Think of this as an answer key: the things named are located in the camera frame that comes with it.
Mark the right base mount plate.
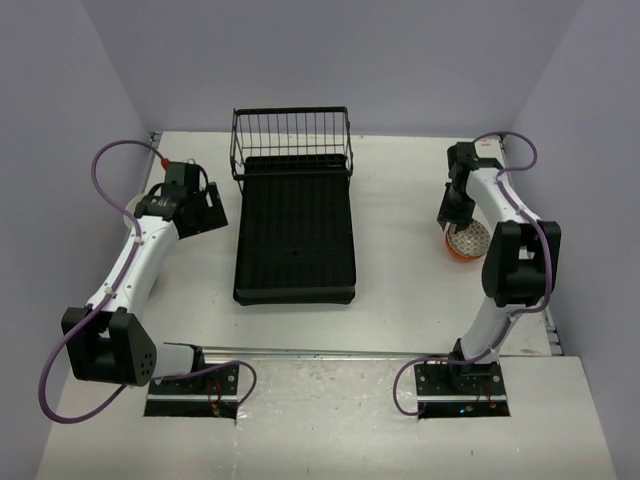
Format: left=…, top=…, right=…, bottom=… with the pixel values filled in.
left=414, top=361, right=510, bottom=419

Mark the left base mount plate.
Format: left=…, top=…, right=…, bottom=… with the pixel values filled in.
left=144, top=365, right=239, bottom=420

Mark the base mount plate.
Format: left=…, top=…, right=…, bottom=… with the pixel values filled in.
left=414, top=361, right=510, bottom=419
left=144, top=365, right=239, bottom=420

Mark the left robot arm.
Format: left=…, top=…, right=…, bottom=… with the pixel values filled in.
left=61, top=162, right=228, bottom=393

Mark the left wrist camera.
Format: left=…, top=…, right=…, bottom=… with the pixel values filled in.
left=161, top=158, right=196, bottom=170

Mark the black dish rack tray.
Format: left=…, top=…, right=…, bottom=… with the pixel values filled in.
left=233, top=153, right=356, bottom=306

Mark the purple cable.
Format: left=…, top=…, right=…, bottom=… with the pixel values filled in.
left=38, top=140, right=171, bottom=424
left=473, top=131, right=554, bottom=361

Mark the beige ceramic bowl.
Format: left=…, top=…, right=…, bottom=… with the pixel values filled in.
left=123, top=194, right=144, bottom=230

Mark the black wire basket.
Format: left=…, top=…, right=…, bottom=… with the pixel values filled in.
left=230, top=106, right=354, bottom=182

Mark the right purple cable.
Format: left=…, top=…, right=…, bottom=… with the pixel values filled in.
left=473, top=131, right=554, bottom=361

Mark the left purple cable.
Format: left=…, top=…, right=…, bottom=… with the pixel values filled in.
left=38, top=140, right=171, bottom=424

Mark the orange plastic bowl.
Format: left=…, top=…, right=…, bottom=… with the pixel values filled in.
left=444, top=235, right=484, bottom=262

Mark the brown patterned white bowl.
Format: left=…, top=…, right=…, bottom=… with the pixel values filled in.
left=445, top=220, right=491, bottom=256

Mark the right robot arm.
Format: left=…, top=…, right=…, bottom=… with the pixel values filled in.
left=437, top=142, right=561, bottom=393

